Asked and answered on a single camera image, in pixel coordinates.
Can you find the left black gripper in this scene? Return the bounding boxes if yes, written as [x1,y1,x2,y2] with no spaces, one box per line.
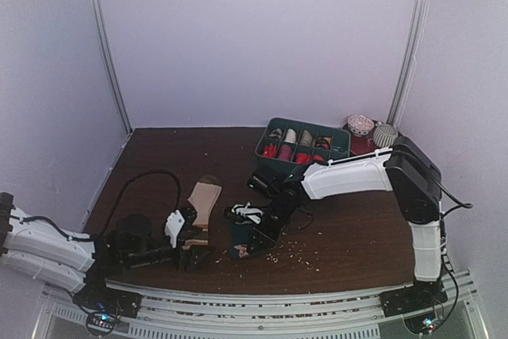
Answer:
[125,236,216,272]

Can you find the dark green christmas sock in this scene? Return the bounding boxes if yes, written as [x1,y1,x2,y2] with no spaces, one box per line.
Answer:
[227,219,255,260]

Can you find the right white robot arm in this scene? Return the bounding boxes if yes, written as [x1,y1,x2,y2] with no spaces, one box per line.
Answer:
[224,137,473,309]

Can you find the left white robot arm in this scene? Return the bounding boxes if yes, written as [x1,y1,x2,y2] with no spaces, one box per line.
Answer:
[1,192,214,310]

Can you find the red socks in box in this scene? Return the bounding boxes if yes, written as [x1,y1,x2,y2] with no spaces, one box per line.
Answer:
[261,144,325,167]

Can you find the beige striped sock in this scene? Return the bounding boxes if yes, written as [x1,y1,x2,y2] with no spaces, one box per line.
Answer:
[179,175,222,249]

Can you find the maroon rolled sock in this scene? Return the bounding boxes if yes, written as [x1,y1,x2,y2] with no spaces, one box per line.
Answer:
[277,144,293,161]

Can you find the green divided storage box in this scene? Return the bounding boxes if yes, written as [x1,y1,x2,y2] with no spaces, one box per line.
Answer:
[255,117,351,172]

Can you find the cream rolled sock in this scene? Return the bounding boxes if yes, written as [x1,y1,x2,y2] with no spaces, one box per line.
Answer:
[284,128,298,144]

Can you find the red round plate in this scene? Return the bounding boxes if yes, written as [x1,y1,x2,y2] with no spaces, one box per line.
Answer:
[343,120,380,156]

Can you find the pink patterned bowl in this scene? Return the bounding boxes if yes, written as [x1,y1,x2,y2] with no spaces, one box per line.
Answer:
[347,114,375,137]

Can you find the white striped cup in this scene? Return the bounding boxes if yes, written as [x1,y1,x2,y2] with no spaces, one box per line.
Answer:
[372,123,398,148]

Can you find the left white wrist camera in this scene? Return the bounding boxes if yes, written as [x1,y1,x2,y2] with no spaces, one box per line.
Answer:
[164,210,186,249]

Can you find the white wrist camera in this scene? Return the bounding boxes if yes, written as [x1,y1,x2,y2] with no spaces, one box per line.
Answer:
[164,210,186,249]
[231,202,264,225]

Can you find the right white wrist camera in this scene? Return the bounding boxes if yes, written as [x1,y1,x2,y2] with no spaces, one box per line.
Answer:
[231,202,264,225]

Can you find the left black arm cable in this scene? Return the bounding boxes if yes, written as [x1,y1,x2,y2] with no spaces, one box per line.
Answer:
[106,170,182,237]

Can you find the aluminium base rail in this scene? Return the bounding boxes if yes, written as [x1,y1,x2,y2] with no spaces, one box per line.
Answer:
[29,271,493,338]

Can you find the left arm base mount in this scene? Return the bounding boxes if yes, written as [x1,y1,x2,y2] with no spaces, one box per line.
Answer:
[72,287,142,318]

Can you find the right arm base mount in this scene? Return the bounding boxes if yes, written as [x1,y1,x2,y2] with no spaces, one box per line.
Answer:
[379,283,448,318]

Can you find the right aluminium corner post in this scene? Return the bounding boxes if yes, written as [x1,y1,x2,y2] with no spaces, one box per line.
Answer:
[387,0,429,126]

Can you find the aluminium corner post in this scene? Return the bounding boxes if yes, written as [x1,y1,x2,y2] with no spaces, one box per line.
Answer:
[90,0,133,136]
[387,0,429,126]

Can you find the left aluminium corner post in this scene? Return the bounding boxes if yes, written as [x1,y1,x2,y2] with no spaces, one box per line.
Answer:
[90,0,133,136]

